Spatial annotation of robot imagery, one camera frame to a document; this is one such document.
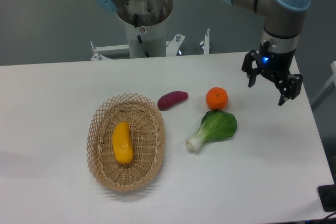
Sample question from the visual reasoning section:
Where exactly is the orange tangerine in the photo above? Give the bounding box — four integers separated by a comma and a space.
205, 87, 228, 110

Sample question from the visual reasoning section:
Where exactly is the white furniture leg right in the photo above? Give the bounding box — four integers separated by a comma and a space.
310, 61, 335, 111

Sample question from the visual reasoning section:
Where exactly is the green bok choy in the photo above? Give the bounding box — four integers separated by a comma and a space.
186, 110, 238, 153

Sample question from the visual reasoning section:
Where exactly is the woven wicker basket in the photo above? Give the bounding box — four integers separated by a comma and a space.
87, 94, 165, 192

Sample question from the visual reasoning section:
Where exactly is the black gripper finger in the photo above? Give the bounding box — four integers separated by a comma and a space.
241, 50, 260, 88
274, 73, 303, 106

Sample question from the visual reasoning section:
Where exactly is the black device at table edge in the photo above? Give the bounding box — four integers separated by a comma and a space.
317, 184, 335, 212

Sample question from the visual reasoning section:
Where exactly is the purple sweet potato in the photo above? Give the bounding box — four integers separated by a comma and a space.
157, 91, 188, 111

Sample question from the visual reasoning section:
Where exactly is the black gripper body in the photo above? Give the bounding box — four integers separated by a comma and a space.
257, 41, 295, 82

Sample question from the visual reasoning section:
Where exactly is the yellow mango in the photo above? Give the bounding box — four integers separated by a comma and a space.
112, 122, 134, 164

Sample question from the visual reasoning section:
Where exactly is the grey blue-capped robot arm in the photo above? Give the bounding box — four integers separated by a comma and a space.
94, 0, 311, 104

